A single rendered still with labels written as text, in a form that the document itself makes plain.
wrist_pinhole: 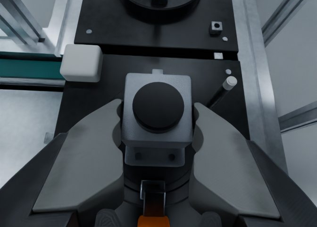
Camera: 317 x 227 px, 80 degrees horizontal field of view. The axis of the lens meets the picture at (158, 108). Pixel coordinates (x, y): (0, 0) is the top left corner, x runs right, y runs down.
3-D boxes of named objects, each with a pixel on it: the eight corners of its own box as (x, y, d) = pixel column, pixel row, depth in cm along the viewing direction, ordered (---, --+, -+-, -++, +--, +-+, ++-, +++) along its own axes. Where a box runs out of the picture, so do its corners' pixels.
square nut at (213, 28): (220, 35, 29) (222, 30, 28) (209, 34, 29) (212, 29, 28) (219, 26, 29) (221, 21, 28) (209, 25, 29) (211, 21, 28)
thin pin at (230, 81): (205, 117, 22) (238, 85, 14) (199, 117, 22) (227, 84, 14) (205, 111, 22) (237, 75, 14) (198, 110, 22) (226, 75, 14)
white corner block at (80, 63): (103, 88, 27) (95, 74, 23) (70, 87, 27) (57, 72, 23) (106, 60, 29) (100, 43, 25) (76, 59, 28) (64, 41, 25)
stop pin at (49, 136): (66, 148, 26) (53, 144, 23) (57, 147, 26) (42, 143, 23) (68, 138, 27) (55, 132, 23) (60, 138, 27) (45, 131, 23)
